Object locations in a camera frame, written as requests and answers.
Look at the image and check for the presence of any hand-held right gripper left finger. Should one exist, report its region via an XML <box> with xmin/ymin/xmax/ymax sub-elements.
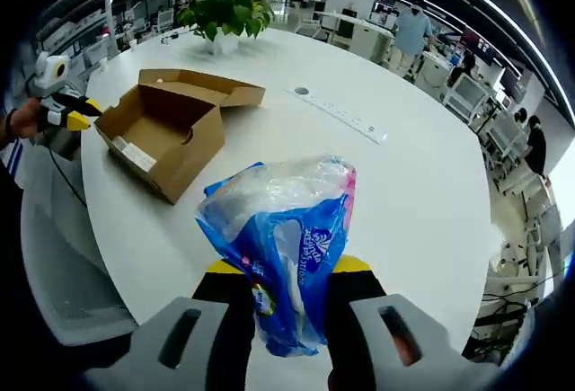
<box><xmin>84</xmin><ymin>259</ymin><xmax>257</xmax><ymax>391</ymax></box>

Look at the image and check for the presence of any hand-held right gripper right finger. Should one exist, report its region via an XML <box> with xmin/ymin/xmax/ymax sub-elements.
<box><xmin>323</xmin><ymin>254</ymin><xmax>502</xmax><ymax>391</ymax></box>

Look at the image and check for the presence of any blue plastic tissue bag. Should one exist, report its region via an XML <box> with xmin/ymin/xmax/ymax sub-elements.
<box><xmin>195</xmin><ymin>155</ymin><xmax>358</xmax><ymax>359</ymax></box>

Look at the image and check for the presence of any brown cardboard shoe box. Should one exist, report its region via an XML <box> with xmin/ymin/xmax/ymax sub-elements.
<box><xmin>93</xmin><ymin>68</ymin><xmax>266</xmax><ymax>206</ymax></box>

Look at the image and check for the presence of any person's left hand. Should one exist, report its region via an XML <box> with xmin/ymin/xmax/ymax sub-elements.
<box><xmin>9</xmin><ymin>97</ymin><xmax>46</xmax><ymax>140</ymax></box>

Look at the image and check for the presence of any grey mesh office chair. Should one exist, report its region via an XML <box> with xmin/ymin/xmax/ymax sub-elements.
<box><xmin>20</xmin><ymin>170</ymin><xmax>138</xmax><ymax>347</ymax></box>

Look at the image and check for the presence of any green potted plant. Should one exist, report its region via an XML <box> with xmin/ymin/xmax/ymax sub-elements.
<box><xmin>177</xmin><ymin>0</ymin><xmax>275</xmax><ymax>55</ymax></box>

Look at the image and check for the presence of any white table socket strip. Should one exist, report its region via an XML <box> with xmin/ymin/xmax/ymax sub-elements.
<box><xmin>286</xmin><ymin>86</ymin><xmax>388</xmax><ymax>145</ymax></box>

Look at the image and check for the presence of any white office chair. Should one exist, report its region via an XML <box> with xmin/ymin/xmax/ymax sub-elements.
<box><xmin>443</xmin><ymin>74</ymin><xmax>491</xmax><ymax>128</ymax></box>

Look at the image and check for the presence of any white office counter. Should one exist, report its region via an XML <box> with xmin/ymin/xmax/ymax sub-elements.
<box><xmin>314</xmin><ymin>11</ymin><xmax>397</xmax><ymax>63</ymax></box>

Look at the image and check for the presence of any dark hanging display screen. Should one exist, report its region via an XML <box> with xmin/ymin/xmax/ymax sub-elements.
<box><xmin>461</xmin><ymin>26</ymin><xmax>496</xmax><ymax>58</ymax></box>

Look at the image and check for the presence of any long ceiling light strip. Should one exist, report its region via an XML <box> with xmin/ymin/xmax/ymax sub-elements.
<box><xmin>412</xmin><ymin>0</ymin><xmax>575</xmax><ymax>127</ymax></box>

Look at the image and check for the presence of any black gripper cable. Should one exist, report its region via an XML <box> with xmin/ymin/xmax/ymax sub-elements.
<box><xmin>44</xmin><ymin>138</ymin><xmax>87</xmax><ymax>206</ymax></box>

